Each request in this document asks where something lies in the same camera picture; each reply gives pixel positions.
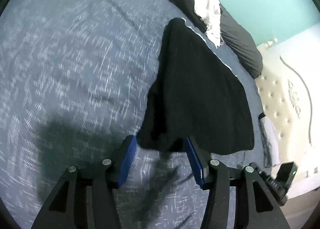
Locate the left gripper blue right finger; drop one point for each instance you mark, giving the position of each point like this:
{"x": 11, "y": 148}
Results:
{"x": 197, "y": 161}

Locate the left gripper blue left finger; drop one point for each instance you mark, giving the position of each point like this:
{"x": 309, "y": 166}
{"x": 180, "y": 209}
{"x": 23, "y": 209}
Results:
{"x": 126, "y": 154}

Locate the black sweater with white trim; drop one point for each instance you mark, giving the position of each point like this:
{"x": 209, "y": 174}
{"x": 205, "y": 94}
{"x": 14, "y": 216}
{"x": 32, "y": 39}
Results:
{"x": 195, "y": 95}

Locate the black and white clothes pile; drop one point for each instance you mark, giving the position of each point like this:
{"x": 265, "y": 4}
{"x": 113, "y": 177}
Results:
{"x": 192, "y": 1}

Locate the black tracker box green light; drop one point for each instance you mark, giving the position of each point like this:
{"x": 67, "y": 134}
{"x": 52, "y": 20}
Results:
{"x": 286, "y": 174}

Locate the cream tufted headboard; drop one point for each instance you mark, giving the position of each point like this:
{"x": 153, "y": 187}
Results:
{"x": 290, "y": 98}

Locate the dark grey long bolster pillow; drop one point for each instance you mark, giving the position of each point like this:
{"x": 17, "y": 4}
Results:
{"x": 241, "y": 43}

